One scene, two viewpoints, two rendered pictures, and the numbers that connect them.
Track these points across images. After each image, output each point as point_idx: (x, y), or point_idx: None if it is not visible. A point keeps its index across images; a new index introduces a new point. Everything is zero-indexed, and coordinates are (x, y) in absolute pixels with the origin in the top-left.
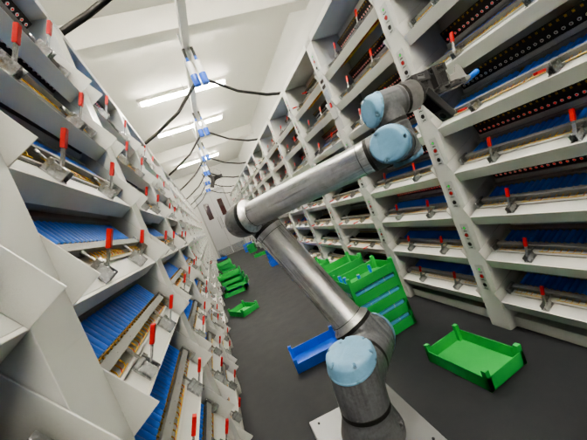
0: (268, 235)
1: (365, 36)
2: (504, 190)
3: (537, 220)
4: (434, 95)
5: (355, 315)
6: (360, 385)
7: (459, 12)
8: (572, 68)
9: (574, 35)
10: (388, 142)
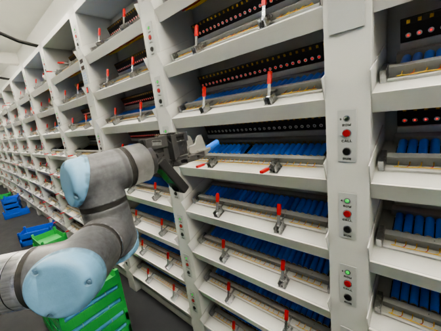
0: None
1: (133, 39)
2: (222, 232)
3: (240, 276)
4: (168, 168)
5: None
6: None
7: (216, 66)
8: (287, 176)
9: (290, 137)
10: (56, 289)
